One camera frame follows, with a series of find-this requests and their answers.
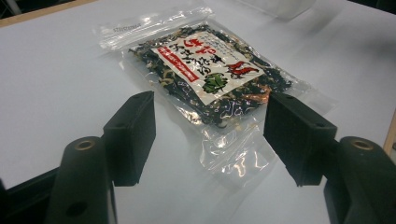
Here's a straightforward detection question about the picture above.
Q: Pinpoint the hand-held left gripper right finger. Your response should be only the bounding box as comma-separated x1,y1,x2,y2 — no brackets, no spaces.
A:
262,91,338,188

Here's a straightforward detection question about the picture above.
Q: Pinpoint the dried seaweed packet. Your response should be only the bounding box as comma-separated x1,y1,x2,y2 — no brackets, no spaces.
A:
127,23,294,129

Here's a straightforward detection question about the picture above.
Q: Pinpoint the clear plastic zip bag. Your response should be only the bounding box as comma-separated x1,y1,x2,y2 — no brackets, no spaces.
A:
92,5,340,189

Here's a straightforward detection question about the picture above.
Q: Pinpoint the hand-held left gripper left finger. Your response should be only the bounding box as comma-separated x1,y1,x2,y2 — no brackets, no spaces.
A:
102,90,157,188

